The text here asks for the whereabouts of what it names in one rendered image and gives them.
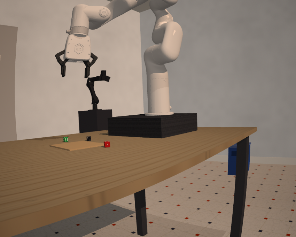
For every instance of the tan flat mat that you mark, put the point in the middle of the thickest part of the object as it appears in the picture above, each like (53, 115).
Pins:
(77, 145)

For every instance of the red die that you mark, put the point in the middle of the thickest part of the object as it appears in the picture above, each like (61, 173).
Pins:
(107, 144)

